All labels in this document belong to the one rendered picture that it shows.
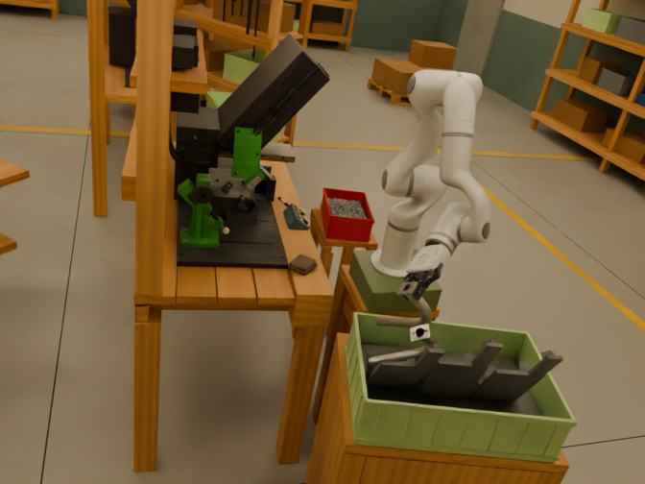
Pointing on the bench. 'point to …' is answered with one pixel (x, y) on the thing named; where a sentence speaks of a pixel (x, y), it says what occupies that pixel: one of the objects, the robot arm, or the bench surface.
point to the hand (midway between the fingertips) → (413, 291)
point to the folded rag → (302, 264)
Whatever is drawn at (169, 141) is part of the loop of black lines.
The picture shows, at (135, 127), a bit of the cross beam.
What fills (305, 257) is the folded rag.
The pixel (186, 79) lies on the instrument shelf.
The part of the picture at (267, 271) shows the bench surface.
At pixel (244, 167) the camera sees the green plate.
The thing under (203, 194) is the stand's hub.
